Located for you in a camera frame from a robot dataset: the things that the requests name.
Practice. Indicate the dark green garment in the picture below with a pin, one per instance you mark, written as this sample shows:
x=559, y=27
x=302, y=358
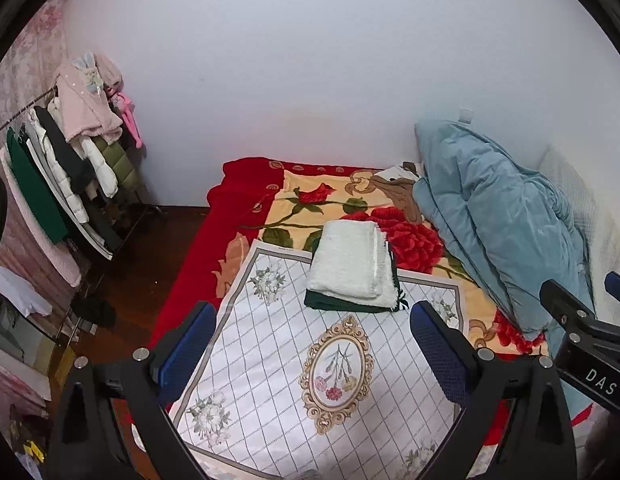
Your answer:
x=330, y=303

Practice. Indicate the red floral blanket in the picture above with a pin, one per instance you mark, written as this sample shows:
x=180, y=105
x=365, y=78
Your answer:
x=229, y=180

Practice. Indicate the white checked printed sheet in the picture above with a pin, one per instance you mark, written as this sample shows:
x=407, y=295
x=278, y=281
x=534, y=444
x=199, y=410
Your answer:
x=270, y=340

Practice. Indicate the white fluffy garment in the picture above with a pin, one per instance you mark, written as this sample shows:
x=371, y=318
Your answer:
x=345, y=260

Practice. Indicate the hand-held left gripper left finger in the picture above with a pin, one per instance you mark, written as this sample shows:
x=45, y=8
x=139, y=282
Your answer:
x=189, y=342

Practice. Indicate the light blue quilt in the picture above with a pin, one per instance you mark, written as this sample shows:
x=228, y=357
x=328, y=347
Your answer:
x=490, y=210

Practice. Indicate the pink plush toy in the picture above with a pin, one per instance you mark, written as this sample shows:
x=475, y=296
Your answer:
x=129, y=120

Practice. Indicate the pale pink fluffy coat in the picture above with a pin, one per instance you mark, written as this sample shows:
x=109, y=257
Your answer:
x=44, y=255

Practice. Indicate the black coat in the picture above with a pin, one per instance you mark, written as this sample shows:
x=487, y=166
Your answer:
x=64, y=155

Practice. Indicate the black item on floor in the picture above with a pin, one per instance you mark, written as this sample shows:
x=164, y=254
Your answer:
x=97, y=312

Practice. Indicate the green hanging garment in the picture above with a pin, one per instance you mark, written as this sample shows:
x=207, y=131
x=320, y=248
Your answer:
x=32, y=185

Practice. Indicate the pink floral curtain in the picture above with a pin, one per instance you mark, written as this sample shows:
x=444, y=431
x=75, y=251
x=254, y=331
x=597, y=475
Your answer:
x=29, y=55

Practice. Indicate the white wall socket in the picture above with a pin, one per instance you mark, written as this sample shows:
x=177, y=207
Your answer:
x=466, y=115

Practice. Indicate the metal clothes rack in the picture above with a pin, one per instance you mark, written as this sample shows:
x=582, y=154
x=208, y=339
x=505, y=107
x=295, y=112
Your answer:
x=24, y=109

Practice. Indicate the olive puffer jacket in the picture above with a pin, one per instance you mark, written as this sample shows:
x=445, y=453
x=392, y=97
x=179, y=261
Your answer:
x=119, y=165

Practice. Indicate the pink fluffy jacket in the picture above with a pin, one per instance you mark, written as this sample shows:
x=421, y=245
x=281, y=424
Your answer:
x=84, y=105

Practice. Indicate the white pillow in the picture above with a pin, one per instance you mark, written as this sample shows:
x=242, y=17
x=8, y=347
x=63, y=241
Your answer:
x=575, y=195

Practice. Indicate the brown and white garment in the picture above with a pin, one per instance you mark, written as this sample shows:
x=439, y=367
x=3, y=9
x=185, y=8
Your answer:
x=397, y=195

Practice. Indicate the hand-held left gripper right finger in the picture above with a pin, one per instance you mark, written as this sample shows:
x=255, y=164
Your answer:
x=440, y=355

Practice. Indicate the white cloth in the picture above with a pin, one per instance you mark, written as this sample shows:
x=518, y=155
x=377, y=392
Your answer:
x=19, y=292

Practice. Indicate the white puffer jacket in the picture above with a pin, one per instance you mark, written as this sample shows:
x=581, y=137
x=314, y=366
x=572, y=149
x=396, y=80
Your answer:
x=102, y=170

